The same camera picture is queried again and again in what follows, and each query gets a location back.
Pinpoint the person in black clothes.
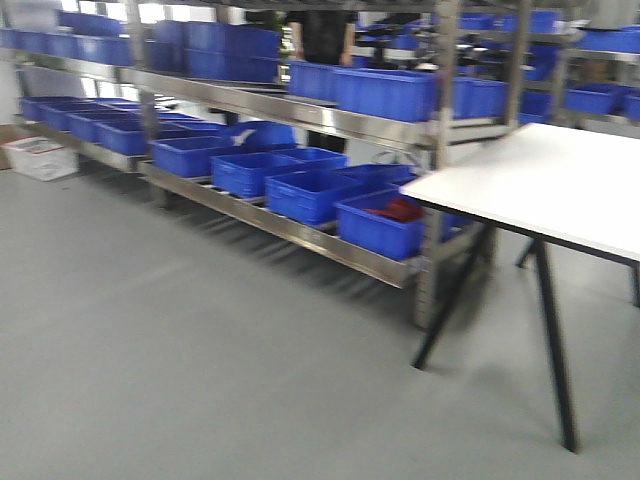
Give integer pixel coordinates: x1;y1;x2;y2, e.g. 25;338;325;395
285;10;357;67

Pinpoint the white table with black legs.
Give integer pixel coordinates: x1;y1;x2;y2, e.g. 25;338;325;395
400;123;639;453

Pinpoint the white plastic basket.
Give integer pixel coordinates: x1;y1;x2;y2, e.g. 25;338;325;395
2;136;80;182

